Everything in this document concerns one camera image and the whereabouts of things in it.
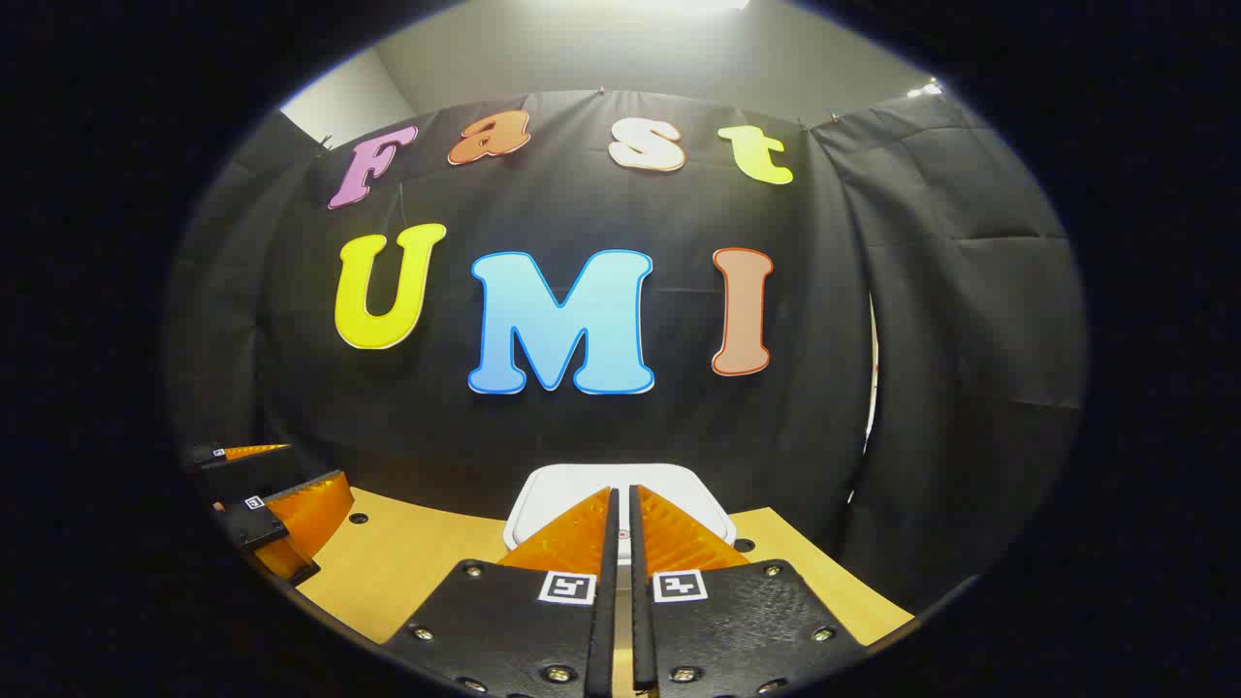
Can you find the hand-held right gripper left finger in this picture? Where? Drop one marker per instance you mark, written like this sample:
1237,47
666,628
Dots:
603,630

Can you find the black backdrop cloth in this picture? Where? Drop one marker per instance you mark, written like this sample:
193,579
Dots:
824,291

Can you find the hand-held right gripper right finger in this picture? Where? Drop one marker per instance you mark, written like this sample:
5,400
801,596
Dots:
642,620

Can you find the wooden desktop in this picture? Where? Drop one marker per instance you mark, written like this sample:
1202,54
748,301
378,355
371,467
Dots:
407,562

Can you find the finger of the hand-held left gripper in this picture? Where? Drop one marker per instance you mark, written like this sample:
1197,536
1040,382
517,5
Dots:
208,456
254,523

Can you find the white desktop garbage bin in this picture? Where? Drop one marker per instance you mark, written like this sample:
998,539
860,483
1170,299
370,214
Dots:
562,485

